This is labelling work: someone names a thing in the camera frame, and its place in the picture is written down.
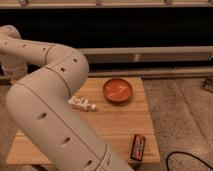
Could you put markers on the grey metal rail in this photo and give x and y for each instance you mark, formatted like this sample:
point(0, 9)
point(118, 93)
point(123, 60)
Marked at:
point(148, 54)

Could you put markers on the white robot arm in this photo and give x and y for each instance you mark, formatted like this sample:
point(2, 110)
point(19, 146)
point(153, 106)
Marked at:
point(46, 76)

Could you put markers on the red black rectangular package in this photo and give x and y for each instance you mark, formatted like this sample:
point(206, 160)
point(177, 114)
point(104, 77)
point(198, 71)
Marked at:
point(138, 147)

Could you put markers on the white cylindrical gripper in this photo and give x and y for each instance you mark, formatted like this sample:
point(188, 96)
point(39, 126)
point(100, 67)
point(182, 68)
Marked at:
point(13, 67)

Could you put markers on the white plastic bottle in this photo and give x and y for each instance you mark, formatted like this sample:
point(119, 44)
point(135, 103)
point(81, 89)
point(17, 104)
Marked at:
point(82, 104)

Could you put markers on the orange bowl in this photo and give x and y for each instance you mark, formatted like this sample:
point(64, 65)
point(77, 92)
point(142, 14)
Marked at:
point(117, 90)

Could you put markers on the wooden table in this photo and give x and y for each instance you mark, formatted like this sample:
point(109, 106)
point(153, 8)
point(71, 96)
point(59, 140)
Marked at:
point(116, 124)

